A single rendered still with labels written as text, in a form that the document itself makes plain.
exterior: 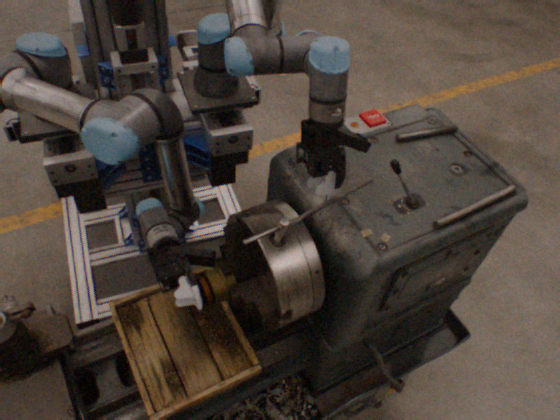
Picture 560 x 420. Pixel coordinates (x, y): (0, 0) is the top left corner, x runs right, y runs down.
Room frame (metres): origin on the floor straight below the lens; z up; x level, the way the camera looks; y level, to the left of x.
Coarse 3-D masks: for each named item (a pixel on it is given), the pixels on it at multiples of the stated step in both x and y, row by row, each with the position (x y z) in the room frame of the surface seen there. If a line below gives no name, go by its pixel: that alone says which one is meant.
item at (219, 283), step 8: (208, 272) 0.65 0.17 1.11; (216, 272) 0.65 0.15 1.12; (232, 272) 0.66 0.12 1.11; (200, 280) 0.62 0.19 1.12; (208, 280) 0.62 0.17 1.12; (216, 280) 0.62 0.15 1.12; (224, 280) 0.63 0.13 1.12; (232, 280) 0.64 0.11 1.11; (200, 288) 0.60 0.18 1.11; (208, 288) 0.60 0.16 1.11; (216, 288) 0.61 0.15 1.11; (224, 288) 0.61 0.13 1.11; (208, 296) 0.59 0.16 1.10; (216, 296) 0.59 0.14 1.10; (224, 296) 0.60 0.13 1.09; (208, 304) 0.58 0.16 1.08
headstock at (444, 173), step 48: (384, 144) 1.06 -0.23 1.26; (432, 144) 1.10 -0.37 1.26; (288, 192) 0.87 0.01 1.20; (384, 192) 0.88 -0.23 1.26; (432, 192) 0.90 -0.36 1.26; (480, 192) 0.93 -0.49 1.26; (336, 240) 0.71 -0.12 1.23; (432, 240) 0.75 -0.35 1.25; (480, 240) 0.87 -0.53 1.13; (336, 288) 0.66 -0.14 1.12; (384, 288) 0.70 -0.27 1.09; (432, 288) 0.83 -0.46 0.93; (336, 336) 0.62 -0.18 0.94
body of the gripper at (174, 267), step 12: (168, 240) 0.72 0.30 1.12; (156, 252) 0.69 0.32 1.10; (168, 252) 0.70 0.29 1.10; (156, 264) 0.64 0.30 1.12; (168, 264) 0.65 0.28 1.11; (180, 264) 0.66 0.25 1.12; (156, 276) 0.65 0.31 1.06; (168, 276) 0.62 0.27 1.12; (180, 276) 0.64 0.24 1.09; (168, 288) 0.62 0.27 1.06
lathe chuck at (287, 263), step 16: (256, 208) 0.80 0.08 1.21; (272, 208) 0.79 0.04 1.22; (256, 224) 0.72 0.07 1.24; (272, 224) 0.73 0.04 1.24; (256, 240) 0.68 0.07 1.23; (288, 240) 0.69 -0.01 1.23; (256, 256) 0.68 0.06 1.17; (272, 256) 0.65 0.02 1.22; (288, 256) 0.66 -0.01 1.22; (304, 256) 0.67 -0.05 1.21; (272, 272) 0.62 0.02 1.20; (288, 272) 0.63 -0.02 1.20; (304, 272) 0.64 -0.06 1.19; (272, 288) 0.61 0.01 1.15; (288, 288) 0.60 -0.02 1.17; (304, 288) 0.62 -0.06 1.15; (288, 304) 0.58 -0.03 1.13; (304, 304) 0.60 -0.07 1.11; (272, 320) 0.59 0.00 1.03; (288, 320) 0.58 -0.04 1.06
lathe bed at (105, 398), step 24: (240, 312) 0.74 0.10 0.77; (96, 336) 0.55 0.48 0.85; (264, 336) 0.63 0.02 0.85; (288, 336) 0.65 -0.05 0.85; (312, 336) 0.65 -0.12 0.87; (72, 360) 0.47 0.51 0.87; (96, 360) 0.48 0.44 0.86; (120, 360) 0.51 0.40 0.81; (264, 360) 0.56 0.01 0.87; (288, 360) 0.60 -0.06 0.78; (312, 360) 0.65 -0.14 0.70; (96, 384) 0.43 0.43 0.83; (120, 384) 0.44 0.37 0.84; (240, 384) 0.51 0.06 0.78; (264, 384) 0.55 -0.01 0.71; (96, 408) 0.36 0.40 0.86; (120, 408) 0.38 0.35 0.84; (144, 408) 0.38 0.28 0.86; (192, 408) 0.43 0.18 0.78; (216, 408) 0.46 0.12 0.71
